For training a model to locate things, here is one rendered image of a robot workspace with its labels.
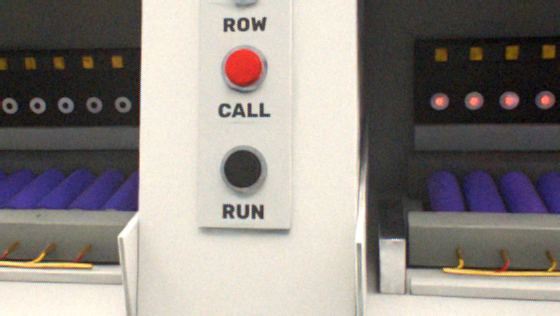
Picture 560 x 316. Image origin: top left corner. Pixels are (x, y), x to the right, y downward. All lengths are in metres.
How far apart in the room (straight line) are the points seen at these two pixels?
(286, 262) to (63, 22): 0.31
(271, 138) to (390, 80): 0.21
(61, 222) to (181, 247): 0.10
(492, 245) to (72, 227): 0.21
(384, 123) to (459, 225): 0.15
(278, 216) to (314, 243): 0.02
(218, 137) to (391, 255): 0.10
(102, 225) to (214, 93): 0.11
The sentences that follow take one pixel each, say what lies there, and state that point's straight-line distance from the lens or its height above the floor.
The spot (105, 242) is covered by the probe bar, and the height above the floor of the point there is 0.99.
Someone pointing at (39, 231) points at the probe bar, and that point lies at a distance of 0.41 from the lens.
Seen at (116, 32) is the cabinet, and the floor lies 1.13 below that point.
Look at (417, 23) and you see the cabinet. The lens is 0.52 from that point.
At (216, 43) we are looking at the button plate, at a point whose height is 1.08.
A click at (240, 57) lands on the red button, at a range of 0.31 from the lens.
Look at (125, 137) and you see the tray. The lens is 0.51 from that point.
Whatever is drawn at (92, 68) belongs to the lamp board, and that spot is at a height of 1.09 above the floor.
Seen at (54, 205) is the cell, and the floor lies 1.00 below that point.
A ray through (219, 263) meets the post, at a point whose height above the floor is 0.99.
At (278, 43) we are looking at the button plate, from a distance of 0.31.
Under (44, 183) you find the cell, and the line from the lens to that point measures 0.48.
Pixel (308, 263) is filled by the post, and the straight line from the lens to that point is 0.31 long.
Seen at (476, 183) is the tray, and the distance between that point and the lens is 0.44.
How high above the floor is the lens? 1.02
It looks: 4 degrees up
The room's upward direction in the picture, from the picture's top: straight up
